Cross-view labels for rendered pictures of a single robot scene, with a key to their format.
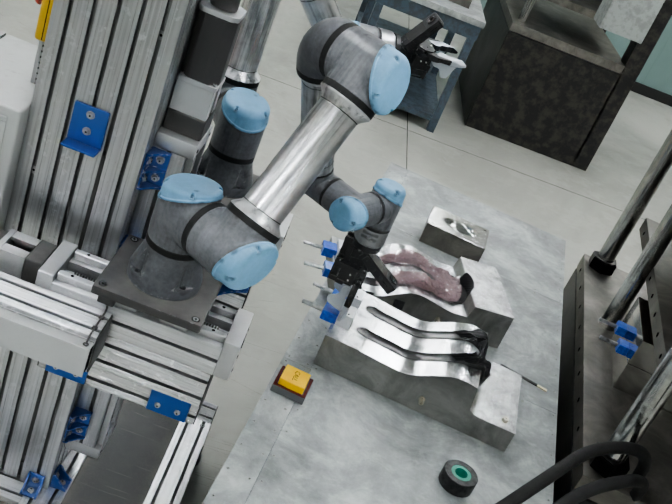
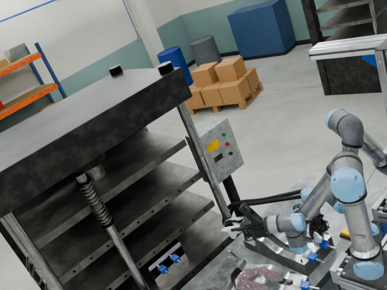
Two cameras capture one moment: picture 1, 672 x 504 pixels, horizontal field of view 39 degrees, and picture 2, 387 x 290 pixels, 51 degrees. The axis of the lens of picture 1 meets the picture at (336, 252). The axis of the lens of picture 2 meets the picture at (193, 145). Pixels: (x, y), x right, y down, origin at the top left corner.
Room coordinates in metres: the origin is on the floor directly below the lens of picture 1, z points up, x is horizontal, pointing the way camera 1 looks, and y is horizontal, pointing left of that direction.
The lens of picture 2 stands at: (3.30, 1.20, 2.55)
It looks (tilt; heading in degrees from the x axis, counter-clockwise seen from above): 23 degrees down; 237
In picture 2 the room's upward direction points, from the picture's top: 23 degrees counter-clockwise
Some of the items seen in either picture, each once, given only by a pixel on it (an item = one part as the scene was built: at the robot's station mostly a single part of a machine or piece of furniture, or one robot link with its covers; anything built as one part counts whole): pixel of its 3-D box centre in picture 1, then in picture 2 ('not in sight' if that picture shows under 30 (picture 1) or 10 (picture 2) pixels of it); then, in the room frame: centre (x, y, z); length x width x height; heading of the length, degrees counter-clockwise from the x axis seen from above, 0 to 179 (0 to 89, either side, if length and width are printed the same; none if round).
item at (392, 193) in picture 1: (382, 205); (309, 198); (1.94, -0.06, 1.22); 0.09 x 0.08 x 0.11; 150
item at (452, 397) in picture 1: (427, 358); (284, 239); (1.98, -0.31, 0.87); 0.50 x 0.26 x 0.14; 87
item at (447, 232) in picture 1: (454, 235); not in sight; (2.78, -0.33, 0.84); 0.20 x 0.15 x 0.07; 87
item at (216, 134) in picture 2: not in sight; (238, 207); (1.73, -1.00, 0.74); 0.30 x 0.22 x 1.47; 177
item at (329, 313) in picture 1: (327, 311); (325, 244); (1.94, -0.04, 0.90); 0.13 x 0.05 x 0.05; 87
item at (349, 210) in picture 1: (350, 207); not in sight; (1.86, 0.01, 1.22); 0.11 x 0.11 x 0.08; 60
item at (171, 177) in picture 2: not in sight; (112, 207); (2.52, -1.27, 1.27); 1.10 x 0.74 x 0.05; 177
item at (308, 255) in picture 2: (336, 294); (314, 258); (2.05, -0.04, 0.89); 0.13 x 0.05 x 0.05; 87
